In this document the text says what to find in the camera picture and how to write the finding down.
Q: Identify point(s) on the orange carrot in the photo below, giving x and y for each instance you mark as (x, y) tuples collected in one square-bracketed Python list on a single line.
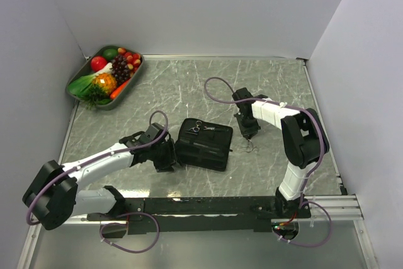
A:
[(119, 89)]

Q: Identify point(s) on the silver scissors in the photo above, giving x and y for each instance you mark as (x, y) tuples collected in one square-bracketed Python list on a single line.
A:
[(199, 126), (250, 147)]

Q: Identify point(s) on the aluminium frame rail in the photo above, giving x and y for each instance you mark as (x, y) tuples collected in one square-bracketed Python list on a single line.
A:
[(337, 210)]

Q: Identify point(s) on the green lime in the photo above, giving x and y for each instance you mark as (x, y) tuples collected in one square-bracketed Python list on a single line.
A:
[(109, 54)]

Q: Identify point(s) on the grey fruit tray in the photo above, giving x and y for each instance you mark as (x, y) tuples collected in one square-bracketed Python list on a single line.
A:
[(86, 69)]

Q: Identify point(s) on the black zipper tool case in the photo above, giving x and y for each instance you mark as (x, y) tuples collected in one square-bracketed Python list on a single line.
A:
[(207, 149)]

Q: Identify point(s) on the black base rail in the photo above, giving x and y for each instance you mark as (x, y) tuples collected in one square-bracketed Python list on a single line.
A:
[(186, 214)]

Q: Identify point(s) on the orange pineapple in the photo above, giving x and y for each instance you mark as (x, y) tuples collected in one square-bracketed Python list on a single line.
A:
[(100, 90)]

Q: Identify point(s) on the green bok choy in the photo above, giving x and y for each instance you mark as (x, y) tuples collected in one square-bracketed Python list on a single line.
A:
[(78, 86)]

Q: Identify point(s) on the dark purple grapes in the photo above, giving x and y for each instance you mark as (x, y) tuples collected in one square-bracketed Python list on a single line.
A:
[(120, 69)]

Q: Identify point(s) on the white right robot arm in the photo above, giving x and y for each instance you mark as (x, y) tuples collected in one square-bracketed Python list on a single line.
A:
[(304, 140)]

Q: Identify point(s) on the red apple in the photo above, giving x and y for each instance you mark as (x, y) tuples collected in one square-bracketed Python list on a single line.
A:
[(98, 63)]

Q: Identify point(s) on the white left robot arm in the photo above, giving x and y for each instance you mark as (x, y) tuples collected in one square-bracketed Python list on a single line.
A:
[(59, 192)]

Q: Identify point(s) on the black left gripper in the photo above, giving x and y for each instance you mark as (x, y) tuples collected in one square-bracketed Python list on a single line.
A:
[(170, 158)]

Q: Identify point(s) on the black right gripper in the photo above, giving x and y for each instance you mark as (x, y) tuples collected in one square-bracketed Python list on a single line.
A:
[(246, 131)]

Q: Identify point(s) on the red yellow cherries bunch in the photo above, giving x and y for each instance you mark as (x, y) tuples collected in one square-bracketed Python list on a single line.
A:
[(132, 58)]

